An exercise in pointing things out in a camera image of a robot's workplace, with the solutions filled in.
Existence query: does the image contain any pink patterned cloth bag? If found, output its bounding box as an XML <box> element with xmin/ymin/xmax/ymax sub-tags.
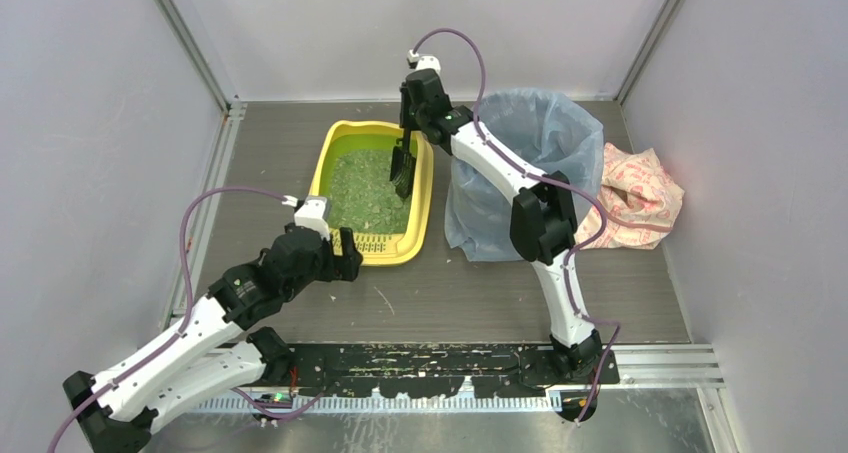
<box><xmin>586</xmin><ymin>143</ymin><xmax>685</xmax><ymax>250</ymax></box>

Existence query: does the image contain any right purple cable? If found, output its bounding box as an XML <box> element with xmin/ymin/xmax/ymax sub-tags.
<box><xmin>407</xmin><ymin>28</ymin><xmax>623</xmax><ymax>425</ymax></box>

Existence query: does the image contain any black litter scoop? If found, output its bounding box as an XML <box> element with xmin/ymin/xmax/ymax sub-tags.
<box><xmin>389</xmin><ymin>102</ymin><xmax>416</xmax><ymax>200</ymax></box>

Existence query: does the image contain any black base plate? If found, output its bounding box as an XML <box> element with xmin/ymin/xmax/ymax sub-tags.
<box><xmin>275</xmin><ymin>343</ymin><xmax>619</xmax><ymax>399</ymax></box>

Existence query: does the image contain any purple cable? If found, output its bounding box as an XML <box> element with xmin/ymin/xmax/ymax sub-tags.
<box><xmin>46</xmin><ymin>186</ymin><xmax>299</xmax><ymax>453</ymax></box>
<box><xmin>407</xmin><ymin>28</ymin><xmax>623</xmax><ymax>425</ymax></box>

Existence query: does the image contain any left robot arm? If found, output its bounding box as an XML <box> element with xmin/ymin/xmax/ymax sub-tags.
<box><xmin>63</xmin><ymin>224</ymin><xmax>363</xmax><ymax>452</ymax></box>

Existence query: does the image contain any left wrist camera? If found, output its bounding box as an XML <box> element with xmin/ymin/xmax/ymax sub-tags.
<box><xmin>293</xmin><ymin>196</ymin><xmax>331</xmax><ymax>241</ymax></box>

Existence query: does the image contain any green cat litter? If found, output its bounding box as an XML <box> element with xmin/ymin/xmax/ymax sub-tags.
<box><xmin>327</xmin><ymin>149</ymin><xmax>411</xmax><ymax>235</ymax></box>

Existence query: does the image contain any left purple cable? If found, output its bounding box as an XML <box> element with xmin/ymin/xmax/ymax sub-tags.
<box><xmin>46</xmin><ymin>186</ymin><xmax>299</xmax><ymax>453</ymax></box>

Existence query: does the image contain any blue bag lined bin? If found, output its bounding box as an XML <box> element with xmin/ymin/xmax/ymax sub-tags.
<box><xmin>443</xmin><ymin>87</ymin><xmax>605</xmax><ymax>264</ymax></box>

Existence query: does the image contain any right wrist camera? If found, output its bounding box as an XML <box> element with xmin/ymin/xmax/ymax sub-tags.
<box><xmin>406</xmin><ymin>49</ymin><xmax>441</xmax><ymax>74</ymax></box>

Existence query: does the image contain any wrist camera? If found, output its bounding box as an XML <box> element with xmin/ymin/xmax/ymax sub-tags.
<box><xmin>406</xmin><ymin>49</ymin><xmax>441</xmax><ymax>74</ymax></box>
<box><xmin>293</xmin><ymin>196</ymin><xmax>331</xmax><ymax>241</ymax></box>

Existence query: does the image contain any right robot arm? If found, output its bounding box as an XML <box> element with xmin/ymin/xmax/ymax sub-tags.
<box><xmin>390</xmin><ymin>68</ymin><xmax>604</xmax><ymax>380</ymax></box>

